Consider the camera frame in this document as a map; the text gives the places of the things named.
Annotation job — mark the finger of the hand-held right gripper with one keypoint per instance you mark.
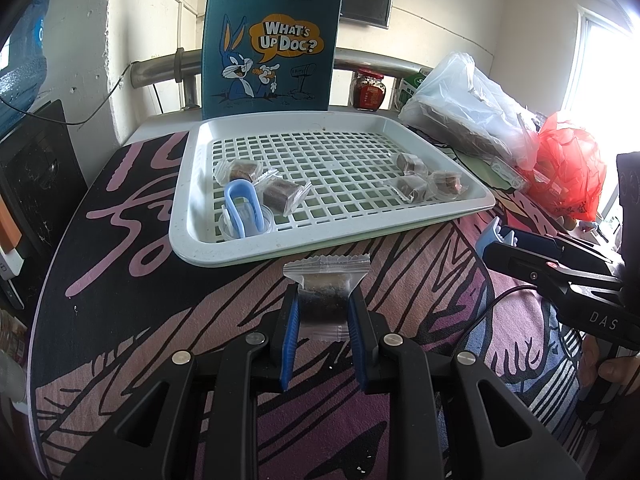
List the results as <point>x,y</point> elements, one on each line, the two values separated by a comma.
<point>530,265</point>
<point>530,242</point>

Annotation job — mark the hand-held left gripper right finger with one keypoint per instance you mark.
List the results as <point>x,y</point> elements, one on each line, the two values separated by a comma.
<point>357,345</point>

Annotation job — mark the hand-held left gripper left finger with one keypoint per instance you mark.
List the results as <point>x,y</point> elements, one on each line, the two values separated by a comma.
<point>290,345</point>

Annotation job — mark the clear dark snack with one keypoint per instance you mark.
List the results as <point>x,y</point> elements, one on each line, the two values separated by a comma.
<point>325,300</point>
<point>410,189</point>

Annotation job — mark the clear round plastic lid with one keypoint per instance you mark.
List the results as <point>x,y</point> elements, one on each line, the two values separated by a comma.
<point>457,197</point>
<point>267,222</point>

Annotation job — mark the clear brown snack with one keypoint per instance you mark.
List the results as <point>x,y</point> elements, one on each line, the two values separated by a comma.
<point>446,181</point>
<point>237,170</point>
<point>277,195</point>
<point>409,162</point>

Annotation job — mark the light blue plastic clip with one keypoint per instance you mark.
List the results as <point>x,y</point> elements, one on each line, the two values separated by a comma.
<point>232,200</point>

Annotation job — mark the white perforated plastic tray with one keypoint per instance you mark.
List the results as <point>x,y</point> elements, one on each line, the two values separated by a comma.
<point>330,122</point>

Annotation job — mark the person's right hand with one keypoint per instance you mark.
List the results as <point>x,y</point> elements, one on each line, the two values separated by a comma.
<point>622,371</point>

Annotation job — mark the clear plastic packaging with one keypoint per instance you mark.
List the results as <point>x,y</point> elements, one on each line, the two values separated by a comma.
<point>510,172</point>

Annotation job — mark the red plastic bag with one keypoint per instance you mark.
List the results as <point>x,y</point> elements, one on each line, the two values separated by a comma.
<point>565,170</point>

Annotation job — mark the light green plastic tray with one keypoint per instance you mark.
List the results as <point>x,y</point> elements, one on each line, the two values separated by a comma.
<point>350,231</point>

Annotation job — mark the clear plastic bag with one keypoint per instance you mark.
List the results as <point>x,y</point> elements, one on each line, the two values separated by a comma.
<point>465,110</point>

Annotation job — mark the window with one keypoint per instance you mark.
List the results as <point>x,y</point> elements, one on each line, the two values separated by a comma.
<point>610,85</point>

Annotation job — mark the green white carton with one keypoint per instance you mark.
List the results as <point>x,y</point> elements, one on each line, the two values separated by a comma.
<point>410,90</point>

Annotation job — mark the red sauce jar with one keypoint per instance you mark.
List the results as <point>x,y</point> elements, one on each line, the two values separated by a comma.
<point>369,92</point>

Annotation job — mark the teal cartoon tote bag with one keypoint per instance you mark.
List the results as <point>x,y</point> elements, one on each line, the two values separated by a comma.
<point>320,90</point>

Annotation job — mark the blue water jug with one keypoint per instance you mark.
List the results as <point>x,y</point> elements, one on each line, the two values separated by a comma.
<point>20,75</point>

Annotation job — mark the grey metal pipe rail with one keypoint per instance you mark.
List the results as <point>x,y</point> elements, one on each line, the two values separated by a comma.
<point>160,65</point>

